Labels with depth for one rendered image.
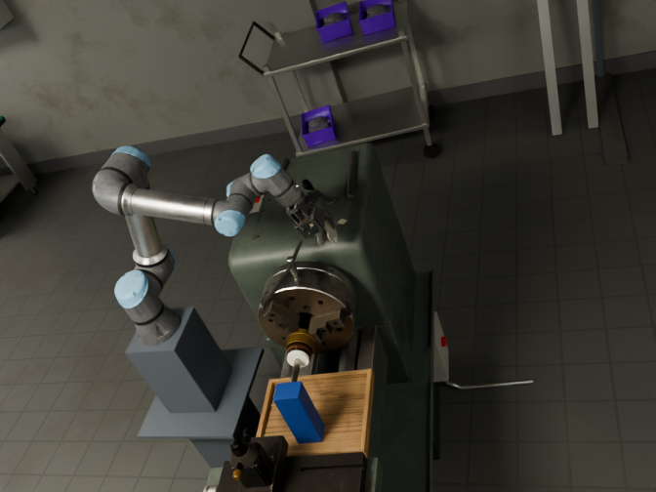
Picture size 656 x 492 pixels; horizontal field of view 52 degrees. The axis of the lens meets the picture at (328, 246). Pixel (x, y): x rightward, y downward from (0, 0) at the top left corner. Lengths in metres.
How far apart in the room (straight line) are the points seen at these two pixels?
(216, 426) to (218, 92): 3.61
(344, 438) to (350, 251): 0.58
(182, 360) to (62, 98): 4.28
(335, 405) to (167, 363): 0.60
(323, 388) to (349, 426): 0.19
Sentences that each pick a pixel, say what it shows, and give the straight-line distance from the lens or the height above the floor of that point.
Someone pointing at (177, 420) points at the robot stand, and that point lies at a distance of 2.64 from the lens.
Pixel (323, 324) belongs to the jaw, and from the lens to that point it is 2.13.
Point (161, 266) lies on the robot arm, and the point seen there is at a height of 1.29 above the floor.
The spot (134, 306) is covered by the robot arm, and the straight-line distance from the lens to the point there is 2.31.
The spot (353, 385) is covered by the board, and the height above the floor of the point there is 0.88.
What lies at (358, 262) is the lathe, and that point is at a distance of 2.20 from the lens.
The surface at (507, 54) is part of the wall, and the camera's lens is 5.12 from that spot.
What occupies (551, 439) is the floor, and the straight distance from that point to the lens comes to 3.06.
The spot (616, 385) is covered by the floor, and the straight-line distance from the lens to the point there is 3.21.
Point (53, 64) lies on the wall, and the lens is 6.23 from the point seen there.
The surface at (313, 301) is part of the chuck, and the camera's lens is 2.13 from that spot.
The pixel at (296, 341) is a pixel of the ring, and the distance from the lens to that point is 2.10.
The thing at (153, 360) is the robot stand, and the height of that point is 1.05.
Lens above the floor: 2.56
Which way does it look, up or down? 37 degrees down
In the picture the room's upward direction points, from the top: 22 degrees counter-clockwise
